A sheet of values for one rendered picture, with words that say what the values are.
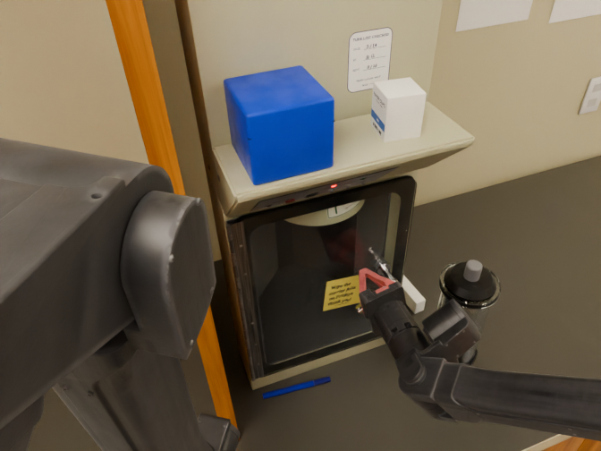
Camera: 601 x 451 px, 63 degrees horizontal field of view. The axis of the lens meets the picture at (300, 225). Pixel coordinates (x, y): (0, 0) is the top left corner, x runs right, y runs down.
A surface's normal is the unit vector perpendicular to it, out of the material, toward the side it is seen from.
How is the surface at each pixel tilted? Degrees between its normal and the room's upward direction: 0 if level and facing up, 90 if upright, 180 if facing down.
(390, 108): 90
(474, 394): 35
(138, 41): 90
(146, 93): 90
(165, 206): 6
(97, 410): 98
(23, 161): 6
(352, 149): 0
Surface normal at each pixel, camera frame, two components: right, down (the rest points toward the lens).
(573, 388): -0.64, -0.68
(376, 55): 0.36, 0.59
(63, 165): 0.08, -0.75
